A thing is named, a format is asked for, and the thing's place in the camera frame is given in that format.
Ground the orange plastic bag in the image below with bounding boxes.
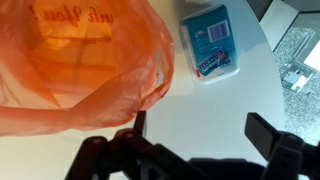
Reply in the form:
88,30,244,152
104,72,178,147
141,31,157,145
0,0,175,136

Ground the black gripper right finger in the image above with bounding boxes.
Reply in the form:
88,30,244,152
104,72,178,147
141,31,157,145
244,112,281,160

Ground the blue mentos packet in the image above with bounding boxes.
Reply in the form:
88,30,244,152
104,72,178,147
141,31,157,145
179,4,240,84

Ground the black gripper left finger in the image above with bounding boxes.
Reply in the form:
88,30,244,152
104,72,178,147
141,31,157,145
133,111,147,137

